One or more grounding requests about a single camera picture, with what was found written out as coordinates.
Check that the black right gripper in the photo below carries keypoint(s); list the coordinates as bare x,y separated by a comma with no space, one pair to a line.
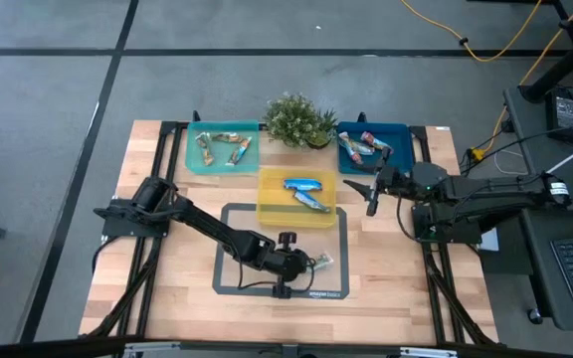
393,183

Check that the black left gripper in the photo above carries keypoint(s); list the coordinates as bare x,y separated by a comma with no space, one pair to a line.
289,263

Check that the snack packets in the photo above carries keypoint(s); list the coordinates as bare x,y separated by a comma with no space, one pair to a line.
352,150

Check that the red green granola bar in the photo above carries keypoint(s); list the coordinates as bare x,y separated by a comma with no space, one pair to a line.
365,147
373,140

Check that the green orange granola bar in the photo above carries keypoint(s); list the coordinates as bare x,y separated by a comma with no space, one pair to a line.
227,137
205,148

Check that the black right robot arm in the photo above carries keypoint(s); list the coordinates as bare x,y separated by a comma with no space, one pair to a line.
490,194

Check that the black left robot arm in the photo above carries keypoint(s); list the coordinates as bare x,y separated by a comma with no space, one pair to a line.
202,221

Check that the blue plastic tray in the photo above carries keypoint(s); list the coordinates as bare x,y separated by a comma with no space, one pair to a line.
401,149

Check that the yellow plastic tray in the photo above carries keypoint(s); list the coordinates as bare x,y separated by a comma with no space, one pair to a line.
276,209

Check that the small potted green plant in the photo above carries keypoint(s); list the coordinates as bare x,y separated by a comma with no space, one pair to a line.
324,131

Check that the potted plant white flowers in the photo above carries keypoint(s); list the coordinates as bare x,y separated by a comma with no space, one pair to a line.
294,119

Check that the teal plastic tray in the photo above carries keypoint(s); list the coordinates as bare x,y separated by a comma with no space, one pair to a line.
222,161

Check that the white paper sheet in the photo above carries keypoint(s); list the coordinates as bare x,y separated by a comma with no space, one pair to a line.
490,241

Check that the silver aluminium profile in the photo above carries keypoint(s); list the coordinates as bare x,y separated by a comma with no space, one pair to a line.
147,346
428,352

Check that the dark grey desk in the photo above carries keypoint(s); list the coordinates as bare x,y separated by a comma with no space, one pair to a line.
535,114
540,278

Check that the black power adapter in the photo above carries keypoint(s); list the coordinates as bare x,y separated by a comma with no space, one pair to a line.
563,114

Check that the black stand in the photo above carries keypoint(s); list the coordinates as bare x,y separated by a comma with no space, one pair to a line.
565,64

